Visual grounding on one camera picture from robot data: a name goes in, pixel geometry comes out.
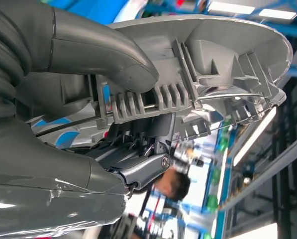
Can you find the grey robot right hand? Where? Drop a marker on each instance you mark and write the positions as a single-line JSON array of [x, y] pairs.
[[51, 184]]

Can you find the person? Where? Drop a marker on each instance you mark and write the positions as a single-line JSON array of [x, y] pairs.
[[172, 184]]

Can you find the ceiling light panel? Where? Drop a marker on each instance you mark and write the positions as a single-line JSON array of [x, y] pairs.
[[255, 232], [277, 14], [255, 137], [230, 8]]

